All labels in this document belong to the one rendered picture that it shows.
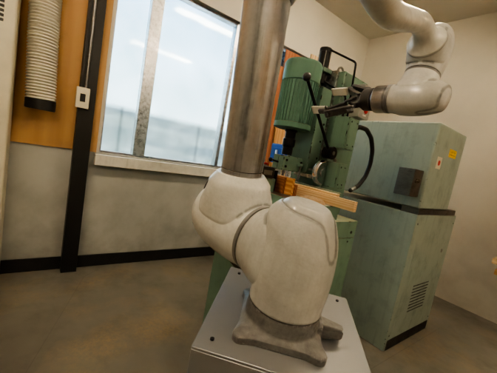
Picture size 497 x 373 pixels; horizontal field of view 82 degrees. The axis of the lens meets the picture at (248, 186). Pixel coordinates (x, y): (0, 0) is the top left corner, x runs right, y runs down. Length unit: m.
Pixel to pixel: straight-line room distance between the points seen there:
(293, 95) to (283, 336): 1.02
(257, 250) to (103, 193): 1.91
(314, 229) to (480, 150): 2.93
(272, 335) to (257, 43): 0.57
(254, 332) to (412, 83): 0.79
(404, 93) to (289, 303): 0.70
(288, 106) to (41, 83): 1.42
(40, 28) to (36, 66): 0.20
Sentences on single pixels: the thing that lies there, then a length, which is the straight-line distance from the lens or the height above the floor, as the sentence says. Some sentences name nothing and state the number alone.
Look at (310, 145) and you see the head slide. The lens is 1.43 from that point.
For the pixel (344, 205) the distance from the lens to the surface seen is 1.19.
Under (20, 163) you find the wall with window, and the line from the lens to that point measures 2.31.
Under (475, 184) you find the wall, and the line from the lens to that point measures 3.36.
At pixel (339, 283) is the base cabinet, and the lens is 1.69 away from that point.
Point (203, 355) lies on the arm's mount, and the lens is 0.59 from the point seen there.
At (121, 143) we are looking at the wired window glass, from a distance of 2.42.
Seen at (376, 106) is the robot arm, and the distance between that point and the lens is 1.04.
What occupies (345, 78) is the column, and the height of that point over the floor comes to 1.48.
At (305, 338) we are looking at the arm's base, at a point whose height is 0.73.
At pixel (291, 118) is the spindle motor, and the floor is 1.23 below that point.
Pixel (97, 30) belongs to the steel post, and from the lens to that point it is 2.30.
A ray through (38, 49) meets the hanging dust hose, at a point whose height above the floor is 1.41.
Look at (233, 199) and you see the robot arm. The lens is 0.63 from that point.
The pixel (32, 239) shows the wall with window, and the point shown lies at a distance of 2.43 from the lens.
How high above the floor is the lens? 1.05
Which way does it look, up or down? 7 degrees down
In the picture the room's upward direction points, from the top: 10 degrees clockwise
